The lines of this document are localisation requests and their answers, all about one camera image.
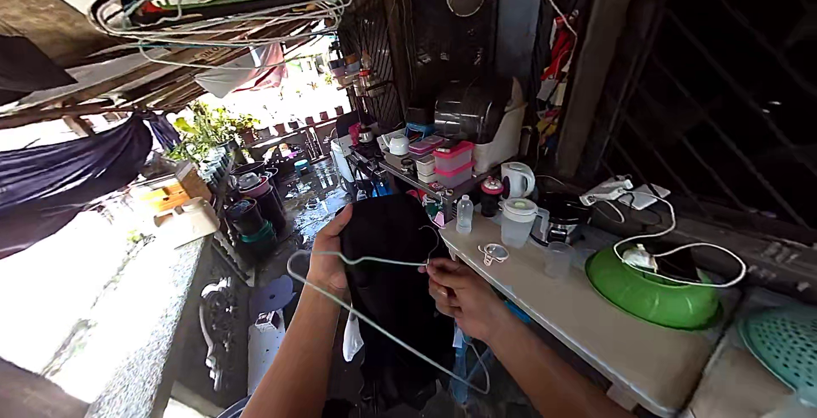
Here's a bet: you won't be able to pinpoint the clear pitcher with white lid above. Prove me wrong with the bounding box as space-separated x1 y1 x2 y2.
500 197 550 248

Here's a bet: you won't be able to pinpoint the white electric kettle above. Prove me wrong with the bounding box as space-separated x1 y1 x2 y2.
501 161 536 200

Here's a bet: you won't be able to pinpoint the red hanging cloth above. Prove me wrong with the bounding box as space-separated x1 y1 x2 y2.
540 15 578 82

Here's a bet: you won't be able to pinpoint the beige plastic jug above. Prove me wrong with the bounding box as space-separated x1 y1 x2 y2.
153 197 220 248

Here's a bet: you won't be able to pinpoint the pink lidded food container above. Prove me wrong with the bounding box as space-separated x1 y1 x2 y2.
433 141 476 189

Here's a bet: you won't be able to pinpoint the person's left hand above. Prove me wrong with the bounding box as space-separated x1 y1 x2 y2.
308 203 353 299

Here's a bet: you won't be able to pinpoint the dark translucent dish cover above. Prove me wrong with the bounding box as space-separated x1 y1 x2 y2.
434 82 514 145

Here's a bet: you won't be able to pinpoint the dark screened window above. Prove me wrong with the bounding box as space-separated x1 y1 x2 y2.
401 0 500 100

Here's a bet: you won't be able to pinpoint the clear plastic bottle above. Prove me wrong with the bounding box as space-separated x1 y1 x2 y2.
455 195 474 235

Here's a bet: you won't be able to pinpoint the clear plastic cup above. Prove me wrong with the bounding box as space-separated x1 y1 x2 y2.
544 241 576 280

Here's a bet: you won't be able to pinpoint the person's right hand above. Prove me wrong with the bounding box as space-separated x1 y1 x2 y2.
419 258 513 344

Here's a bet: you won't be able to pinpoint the orange wooden crate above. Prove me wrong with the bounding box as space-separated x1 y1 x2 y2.
131 161 212 212

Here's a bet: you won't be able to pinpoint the green plastic basin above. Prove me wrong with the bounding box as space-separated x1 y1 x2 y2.
585 240 723 331

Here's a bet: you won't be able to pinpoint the white power strip with cable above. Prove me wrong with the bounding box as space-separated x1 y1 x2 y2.
579 175 748 289

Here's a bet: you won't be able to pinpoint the dark jar with pink lid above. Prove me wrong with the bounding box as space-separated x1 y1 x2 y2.
480 177 504 218

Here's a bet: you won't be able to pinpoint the beige table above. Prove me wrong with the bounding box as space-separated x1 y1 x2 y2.
440 214 735 416

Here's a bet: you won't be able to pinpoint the metal kitchen table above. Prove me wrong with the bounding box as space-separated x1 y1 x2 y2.
350 140 495 222

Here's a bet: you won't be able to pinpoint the black rice cooker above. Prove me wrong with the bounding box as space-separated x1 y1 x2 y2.
533 192 592 244

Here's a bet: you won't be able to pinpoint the concrete ledge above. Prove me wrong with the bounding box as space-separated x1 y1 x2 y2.
86 234 215 418

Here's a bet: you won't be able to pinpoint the bunch of wire hangers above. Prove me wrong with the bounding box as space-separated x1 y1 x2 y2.
88 0 354 70

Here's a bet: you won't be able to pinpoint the pink purple food container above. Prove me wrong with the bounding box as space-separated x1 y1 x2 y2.
408 135 446 155

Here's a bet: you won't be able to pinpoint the teal perforated colander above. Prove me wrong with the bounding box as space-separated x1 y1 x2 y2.
738 305 817 395

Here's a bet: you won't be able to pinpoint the shelf with bottles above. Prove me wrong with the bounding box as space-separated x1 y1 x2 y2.
328 38 398 128

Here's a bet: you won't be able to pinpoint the white and pink cloth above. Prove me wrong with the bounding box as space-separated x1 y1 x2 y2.
194 43 288 99

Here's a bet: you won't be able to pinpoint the dark trash bin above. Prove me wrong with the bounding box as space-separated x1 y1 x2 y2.
231 163 288 235

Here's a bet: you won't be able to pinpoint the black bucket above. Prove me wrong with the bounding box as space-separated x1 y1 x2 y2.
225 198 278 266

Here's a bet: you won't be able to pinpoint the ornate grey baluster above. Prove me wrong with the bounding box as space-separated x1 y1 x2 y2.
198 276 241 392

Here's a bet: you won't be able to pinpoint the white teapot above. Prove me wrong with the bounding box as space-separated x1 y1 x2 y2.
380 133 410 156

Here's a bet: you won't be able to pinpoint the person's right forearm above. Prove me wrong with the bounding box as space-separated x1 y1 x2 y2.
486 313 637 418

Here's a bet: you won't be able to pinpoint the pale green wire hanger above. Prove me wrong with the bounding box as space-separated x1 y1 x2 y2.
286 225 491 396

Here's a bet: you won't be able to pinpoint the black garment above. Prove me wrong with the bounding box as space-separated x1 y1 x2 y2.
339 195 455 418

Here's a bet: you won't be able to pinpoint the person's left forearm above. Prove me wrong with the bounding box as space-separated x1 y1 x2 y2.
240 281 347 418

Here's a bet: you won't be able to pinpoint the green potted plants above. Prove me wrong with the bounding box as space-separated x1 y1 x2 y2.
167 100 260 163

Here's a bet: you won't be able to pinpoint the white plastic dish rack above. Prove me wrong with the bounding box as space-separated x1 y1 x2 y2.
471 78 528 174

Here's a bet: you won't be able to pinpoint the dark blue hanging cloth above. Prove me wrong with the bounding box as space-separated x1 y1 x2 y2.
0 112 182 260

